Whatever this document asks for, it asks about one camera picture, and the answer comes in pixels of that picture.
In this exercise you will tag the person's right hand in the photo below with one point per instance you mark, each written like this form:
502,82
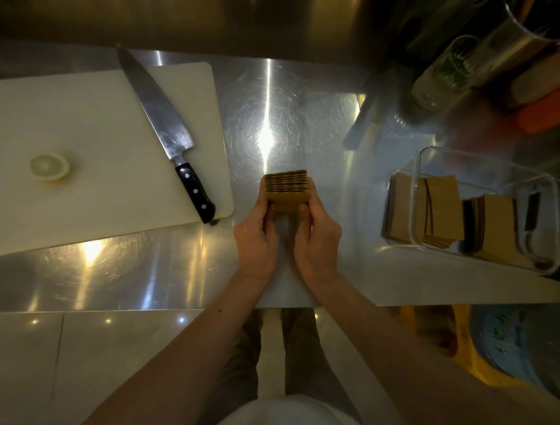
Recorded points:
319,245

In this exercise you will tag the glass jar with green herbs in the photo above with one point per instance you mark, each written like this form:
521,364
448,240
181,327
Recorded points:
444,74

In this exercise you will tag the white cutting board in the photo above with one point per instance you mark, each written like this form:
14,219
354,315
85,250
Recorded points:
105,162

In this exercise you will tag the stack of brown cardboard coasters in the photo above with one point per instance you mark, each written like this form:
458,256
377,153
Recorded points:
286,190

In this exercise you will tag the person's white shirt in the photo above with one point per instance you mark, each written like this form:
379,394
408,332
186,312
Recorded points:
288,411

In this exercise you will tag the blue water jug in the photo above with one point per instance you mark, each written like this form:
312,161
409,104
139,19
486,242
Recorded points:
518,346

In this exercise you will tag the metal shaker tin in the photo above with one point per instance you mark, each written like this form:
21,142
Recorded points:
512,41

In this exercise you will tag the leaning pile of brown coasters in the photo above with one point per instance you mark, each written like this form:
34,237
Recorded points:
496,227
442,210

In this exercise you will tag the lemon half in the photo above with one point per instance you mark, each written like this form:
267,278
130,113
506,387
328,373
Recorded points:
50,167

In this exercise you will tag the person's left thumb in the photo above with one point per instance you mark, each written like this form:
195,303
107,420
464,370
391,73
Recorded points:
271,219

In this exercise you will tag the person's left hand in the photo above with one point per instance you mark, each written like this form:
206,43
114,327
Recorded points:
256,245

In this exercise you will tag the person's right forearm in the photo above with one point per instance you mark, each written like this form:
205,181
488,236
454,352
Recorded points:
407,350

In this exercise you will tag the yellow plastic stool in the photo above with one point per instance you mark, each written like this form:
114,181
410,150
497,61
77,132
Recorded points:
468,350

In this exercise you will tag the person's left forearm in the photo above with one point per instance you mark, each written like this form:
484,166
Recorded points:
188,354

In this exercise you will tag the person's right thumb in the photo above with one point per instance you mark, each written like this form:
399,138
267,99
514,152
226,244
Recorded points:
303,219

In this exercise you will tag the person's dark trousers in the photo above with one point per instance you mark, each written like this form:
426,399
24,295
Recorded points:
302,350

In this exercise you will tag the clear plastic container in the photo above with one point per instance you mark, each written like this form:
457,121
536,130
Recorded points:
481,175

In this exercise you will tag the orange object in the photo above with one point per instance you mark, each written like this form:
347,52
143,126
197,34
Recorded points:
540,114

